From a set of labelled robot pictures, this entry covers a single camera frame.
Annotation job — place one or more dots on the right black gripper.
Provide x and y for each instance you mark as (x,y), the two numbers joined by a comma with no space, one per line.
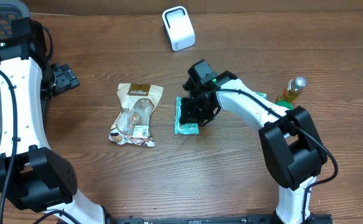
(192,117)

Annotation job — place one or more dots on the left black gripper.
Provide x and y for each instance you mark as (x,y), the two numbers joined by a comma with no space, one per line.
(66,77)

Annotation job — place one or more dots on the light green wipes packet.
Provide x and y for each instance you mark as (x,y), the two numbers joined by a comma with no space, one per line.
(186,129)

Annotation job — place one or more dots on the small teal white packet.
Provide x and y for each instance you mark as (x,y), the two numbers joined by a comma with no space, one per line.
(263,95)

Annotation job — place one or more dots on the brown snack packet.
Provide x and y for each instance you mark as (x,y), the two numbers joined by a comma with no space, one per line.
(138,102)

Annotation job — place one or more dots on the green lid white jar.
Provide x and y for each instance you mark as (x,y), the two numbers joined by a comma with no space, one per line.
(285,104)

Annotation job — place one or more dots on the yellow drink bottle silver cap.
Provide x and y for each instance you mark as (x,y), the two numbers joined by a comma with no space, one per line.
(293,90)

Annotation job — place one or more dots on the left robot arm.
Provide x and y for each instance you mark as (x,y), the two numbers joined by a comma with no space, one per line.
(32,176)

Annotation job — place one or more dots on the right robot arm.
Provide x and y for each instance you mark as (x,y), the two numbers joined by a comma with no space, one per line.
(292,149)

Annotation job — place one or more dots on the white barcode scanner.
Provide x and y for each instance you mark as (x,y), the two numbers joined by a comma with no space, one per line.
(179,28)

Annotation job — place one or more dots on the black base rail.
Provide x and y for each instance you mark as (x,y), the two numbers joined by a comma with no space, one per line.
(200,220)

